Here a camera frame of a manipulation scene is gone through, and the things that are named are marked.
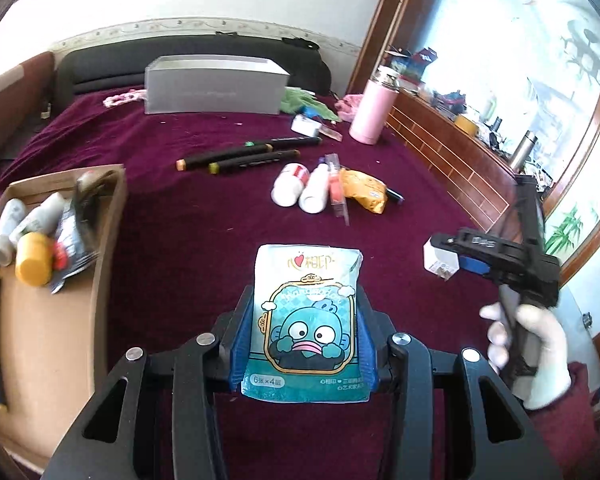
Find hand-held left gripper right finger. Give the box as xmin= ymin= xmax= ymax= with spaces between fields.
xmin=361 ymin=285 xmax=563 ymax=480

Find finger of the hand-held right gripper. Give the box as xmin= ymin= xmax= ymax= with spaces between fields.
xmin=430 ymin=227 xmax=512 ymax=262
xmin=455 ymin=255 xmax=495 ymax=277

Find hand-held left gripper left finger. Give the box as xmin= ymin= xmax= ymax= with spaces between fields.
xmin=45 ymin=285 xmax=257 ymax=480

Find white charger plug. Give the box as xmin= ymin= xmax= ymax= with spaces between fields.
xmin=422 ymin=237 xmax=464 ymax=284

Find teal cartoon tissue pack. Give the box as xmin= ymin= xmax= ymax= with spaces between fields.
xmin=240 ymin=244 xmax=371 ymax=404

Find yellow snack packet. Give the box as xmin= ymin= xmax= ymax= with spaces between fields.
xmin=341 ymin=169 xmax=389 ymax=216

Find clear package orange contents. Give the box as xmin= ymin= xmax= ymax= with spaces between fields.
xmin=325 ymin=152 xmax=351 ymax=226

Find white spray bottle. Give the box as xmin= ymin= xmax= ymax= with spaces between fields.
xmin=299 ymin=162 xmax=331 ymax=214

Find white bottle red label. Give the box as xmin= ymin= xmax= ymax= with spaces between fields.
xmin=271 ymin=162 xmax=311 ymax=207

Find black marker yellow tip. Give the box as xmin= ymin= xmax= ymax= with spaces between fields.
xmin=208 ymin=148 xmax=301 ymax=175

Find black snack packet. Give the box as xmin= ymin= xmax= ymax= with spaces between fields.
xmin=50 ymin=170 xmax=119 ymax=294

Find cardboard box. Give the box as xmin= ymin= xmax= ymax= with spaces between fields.
xmin=0 ymin=162 xmax=129 ymax=471

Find yellow jar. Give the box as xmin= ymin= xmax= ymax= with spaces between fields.
xmin=15 ymin=232 xmax=56 ymax=287

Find white bottle green print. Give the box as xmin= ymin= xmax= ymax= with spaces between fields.
xmin=9 ymin=193 xmax=66 ymax=246

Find small white bottle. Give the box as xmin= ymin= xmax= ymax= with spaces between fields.
xmin=0 ymin=199 xmax=29 ymax=266

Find person's right forearm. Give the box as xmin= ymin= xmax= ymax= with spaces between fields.
xmin=522 ymin=360 xmax=599 ymax=480

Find person's right hand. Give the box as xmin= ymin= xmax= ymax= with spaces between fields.
xmin=480 ymin=304 xmax=574 ymax=412

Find bamboo painted panel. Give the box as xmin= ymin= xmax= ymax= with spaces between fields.
xmin=542 ymin=110 xmax=600 ymax=282

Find wooden brick-pattern counter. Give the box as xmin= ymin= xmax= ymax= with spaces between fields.
xmin=380 ymin=90 xmax=547 ymax=234

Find steel thermos flask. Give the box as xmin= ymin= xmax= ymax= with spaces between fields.
xmin=509 ymin=130 xmax=539 ymax=171

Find yellow box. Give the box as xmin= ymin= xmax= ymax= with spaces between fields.
xmin=452 ymin=114 xmax=479 ymax=136

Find purple tablecloth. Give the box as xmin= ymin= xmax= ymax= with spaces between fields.
xmin=0 ymin=87 xmax=599 ymax=480

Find red black item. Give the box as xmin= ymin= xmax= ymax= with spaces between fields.
xmin=437 ymin=91 xmax=469 ymax=111

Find pink thermos bottle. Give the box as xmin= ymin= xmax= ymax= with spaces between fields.
xmin=349 ymin=65 xmax=400 ymax=145

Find pink cloth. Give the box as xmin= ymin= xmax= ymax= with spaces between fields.
xmin=334 ymin=94 xmax=366 ymax=124

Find colourful gift box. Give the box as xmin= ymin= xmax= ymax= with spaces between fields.
xmin=392 ymin=49 xmax=439 ymax=81

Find black marker orange tip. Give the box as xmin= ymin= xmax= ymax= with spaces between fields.
xmin=176 ymin=144 xmax=275 ymax=171

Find white multi-port adapter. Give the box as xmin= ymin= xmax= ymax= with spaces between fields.
xmin=291 ymin=114 xmax=324 ymax=137

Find black marker green tip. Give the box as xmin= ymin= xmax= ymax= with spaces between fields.
xmin=244 ymin=136 xmax=324 ymax=150

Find green cloth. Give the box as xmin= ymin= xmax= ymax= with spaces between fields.
xmin=279 ymin=87 xmax=341 ymax=124

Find grey rectangular box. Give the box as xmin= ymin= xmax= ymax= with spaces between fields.
xmin=144 ymin=55 xmax=292 ymax=116

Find black sofa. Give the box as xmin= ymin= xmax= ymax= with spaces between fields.
xmin=55 ymin=32 xmax=334 ymax=111

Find brown armchair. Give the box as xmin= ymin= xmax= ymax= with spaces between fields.
xmin=0 ymin=51 xmax=56 ymax=126

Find wooden window frame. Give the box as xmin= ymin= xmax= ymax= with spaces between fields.
xmin=347 ymin=0 xmax=600 ymax=282

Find pink bead string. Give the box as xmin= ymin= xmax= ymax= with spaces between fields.
xmin=102 ymin=87 xmax=149 ymax=109

